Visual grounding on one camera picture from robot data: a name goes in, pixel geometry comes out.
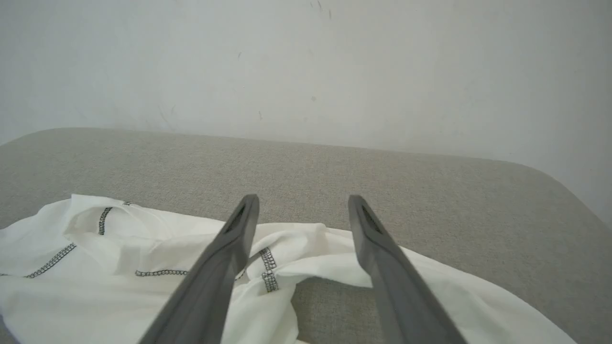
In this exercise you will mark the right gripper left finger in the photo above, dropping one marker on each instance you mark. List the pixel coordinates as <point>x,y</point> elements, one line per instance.
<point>210,291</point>

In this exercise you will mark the white garment with grey stitching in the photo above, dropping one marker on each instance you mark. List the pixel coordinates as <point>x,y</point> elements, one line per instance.
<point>95,296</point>

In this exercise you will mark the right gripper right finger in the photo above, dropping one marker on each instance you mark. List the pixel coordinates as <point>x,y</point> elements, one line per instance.
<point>397,291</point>

